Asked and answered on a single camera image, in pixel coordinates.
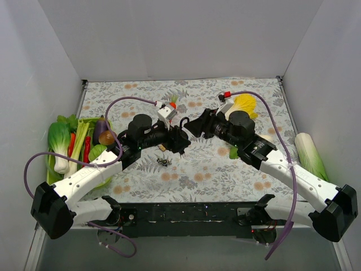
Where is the black key bunch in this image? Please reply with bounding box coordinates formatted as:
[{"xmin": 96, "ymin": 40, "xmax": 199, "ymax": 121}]
[{"xmin": 179, "ymin": 149, "xmax": 185, "ymax": 158}]

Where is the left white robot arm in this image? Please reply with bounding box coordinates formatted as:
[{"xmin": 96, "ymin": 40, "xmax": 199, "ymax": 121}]
[{"xmin": 30, "ymin": 114, "xmax": 191, "ymax": 239}]

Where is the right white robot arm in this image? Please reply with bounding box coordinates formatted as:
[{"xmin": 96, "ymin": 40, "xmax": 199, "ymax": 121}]
[{"xmin": 184, "ymin": 109, "xmax": 358, "ymax": 242}]

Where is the yellow napa cabbage toy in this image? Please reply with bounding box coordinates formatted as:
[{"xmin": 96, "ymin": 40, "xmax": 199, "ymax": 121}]
[{"xmin": 225, "ymin": 94, "xmax": 258, "ymax": 120}]

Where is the orange toy carrot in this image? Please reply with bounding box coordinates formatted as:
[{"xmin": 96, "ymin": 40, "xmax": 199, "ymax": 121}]
[{"xmin": 169, "ymin": 95, "xmax": 178, "ymax": 109}]

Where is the floral tablecloth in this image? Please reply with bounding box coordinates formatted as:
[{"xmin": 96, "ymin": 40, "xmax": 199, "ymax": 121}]
[{"xmin": 80, "ymin": 78, "xmax": 298, "ymax": 203}]

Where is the purple eggplant toy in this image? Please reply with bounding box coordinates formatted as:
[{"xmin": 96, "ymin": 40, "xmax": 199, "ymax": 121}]
[{"xmin": 93, "ymin": 115, "xmax": 109, "ymax": 145}]

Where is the green round cabbage toy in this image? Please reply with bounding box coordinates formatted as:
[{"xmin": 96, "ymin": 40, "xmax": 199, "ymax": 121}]
[{"xmin": 88, "ymin": 145, "xmax": 107, "ymax": 162}]

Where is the red chili pepper toy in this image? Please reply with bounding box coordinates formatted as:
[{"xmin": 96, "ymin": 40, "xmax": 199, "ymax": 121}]
[{"xmin": 82, "ymin": 136, "xmax": 92, "ymax": 163}]

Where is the celery stalk toy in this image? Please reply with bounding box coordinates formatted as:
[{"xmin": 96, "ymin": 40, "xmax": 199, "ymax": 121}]
[{"xmin": 64, "ymin": 119, "xmax": 90, "ymax": 178}]

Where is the green plastic tray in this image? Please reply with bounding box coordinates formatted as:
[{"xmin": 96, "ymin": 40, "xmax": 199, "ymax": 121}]
[{"xmin": 46, "ymin": 117, "xmax": 114, "ymax": 194}]

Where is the green leafy lettuce toy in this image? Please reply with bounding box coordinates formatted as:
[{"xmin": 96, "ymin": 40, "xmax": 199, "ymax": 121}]
[{"xmin": 57, "ymin": 114, "xmax": 78, "ymax": 133}]

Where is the large green napa cabbage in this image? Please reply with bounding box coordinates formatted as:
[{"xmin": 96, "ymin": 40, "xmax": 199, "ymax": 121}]
[{"xmin": 295, "ymin": 133, "xmax": 329, "ymax": 182}]

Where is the bok choy toy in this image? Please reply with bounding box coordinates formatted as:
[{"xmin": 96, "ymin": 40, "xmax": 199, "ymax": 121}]
[{"xmin": 47, "ymin": 122, "xmax": 71, "ymax": 174}]

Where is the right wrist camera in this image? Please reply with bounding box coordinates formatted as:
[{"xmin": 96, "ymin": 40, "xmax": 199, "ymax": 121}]
[{"xmin": 216, "ymin": 91, "xmax": 234, "ymax": 114}]

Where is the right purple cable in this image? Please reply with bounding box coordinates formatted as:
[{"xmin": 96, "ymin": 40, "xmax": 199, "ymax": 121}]
[{"xmin": 225, "ymin": 90, "xmax": 297, "ymax": 261}]

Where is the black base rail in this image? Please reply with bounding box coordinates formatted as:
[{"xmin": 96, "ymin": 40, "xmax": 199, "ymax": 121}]
[{"xmin": 84, "ymin": 202, "xmax": 294, "ymax": 241}]

